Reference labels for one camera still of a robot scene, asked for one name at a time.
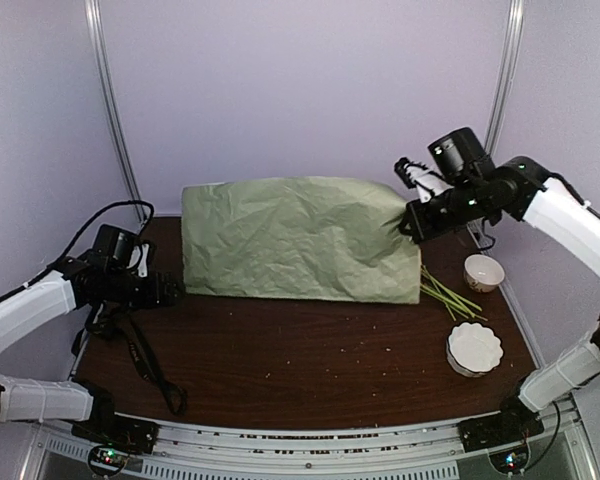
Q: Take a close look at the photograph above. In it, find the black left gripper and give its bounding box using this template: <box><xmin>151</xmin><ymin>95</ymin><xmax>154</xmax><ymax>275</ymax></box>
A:
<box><xmin>107</xmin><ymin>268</ymin><xmax>185</xmax><ymax>313</ymax></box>

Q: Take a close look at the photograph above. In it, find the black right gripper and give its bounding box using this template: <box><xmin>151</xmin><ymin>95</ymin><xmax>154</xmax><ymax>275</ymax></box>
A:
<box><xmin>398</xmin><ymin>179</ymin><xmax>488</xmax><ymax>245</ymax></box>

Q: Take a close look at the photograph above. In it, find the pink rose flower stem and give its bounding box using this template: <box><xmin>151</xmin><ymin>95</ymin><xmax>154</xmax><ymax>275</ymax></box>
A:
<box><xmin>420</xmin><ymin>265</ymin><xmax>488</xmax><ymax>323</ymax></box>

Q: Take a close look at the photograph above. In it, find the wrapping paper sheet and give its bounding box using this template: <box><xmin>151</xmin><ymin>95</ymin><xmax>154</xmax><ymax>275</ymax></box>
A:
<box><xmin>181</xmin><ymin>176</ymin><xmax>421</xmax><ymax>305</ymax></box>

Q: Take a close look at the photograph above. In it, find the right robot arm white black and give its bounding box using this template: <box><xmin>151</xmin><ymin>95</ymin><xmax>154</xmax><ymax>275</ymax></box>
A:
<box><xmin>394</xmin><ymin>127</ymin><xmax>600</xmax><ymax>442</ymax></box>

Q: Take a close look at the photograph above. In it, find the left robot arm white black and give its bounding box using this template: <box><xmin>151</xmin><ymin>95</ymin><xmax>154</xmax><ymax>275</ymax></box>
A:
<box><xmin>0</xmin><ymin>224</ymin><xmax>187</xmax><ymax>444</ymax></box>

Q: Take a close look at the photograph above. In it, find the small white bowl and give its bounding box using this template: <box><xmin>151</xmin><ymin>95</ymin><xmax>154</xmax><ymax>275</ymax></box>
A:
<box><xmin>464</xmin><ymin>254</ymin><xmax>505</xmax><ymax>293</ymax></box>

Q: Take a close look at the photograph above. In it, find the scalloped white bowl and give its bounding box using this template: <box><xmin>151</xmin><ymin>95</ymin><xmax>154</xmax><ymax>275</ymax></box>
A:
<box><xmin>446</xmin><ymin>322</ymin><xmax>504</xmax><ymax>378</ymax></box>

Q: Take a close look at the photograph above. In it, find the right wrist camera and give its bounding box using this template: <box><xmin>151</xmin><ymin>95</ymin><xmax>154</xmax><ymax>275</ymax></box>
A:
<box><xmin>394</xmin><ymin>157</ymin><xmax>451</xmax><ymax>203</ymax></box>

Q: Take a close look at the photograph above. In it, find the black camera strap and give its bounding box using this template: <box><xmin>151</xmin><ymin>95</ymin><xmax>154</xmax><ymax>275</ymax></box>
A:
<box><xmin>83</xmin><ymin>299</ymin><xmax>188</xmax><ymax>416</ymax></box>

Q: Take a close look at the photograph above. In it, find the right aluminium frame post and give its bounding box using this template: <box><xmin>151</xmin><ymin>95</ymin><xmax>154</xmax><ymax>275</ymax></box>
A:
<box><xmin>485</xmin><ymin>0</ymin><xmax>525</xmax><ymax>155</ymax></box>

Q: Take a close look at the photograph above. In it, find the aluminium frame post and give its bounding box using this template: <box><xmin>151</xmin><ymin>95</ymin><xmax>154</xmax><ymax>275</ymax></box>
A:
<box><xmin>485</xmin><ymin>0</ymin><xmax>525</xmax><ymax>155</ymax></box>
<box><xmin>84</xmin><ymin>0</ymin><xmax>141</xmax><ymax>200</ymax></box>

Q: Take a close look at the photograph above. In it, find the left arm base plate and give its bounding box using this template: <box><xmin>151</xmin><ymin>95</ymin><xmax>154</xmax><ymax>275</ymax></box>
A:
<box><xmin>70</xmin><ymin>414</ymin><xmax>159</xmax><ymax>454</ymax></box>

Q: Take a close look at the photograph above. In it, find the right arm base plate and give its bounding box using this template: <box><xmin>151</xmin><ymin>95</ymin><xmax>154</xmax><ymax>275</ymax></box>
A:
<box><xmin>457</xmin><ymin>412</ymin><xmax>544</xmax><ymax>453</ymax></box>

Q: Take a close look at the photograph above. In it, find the left aluminium frame post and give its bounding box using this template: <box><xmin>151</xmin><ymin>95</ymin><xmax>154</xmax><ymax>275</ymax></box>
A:
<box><xmin>84</xmin><ymin>0</ymin><xmax>141</xmax><ymax>200</ymax></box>

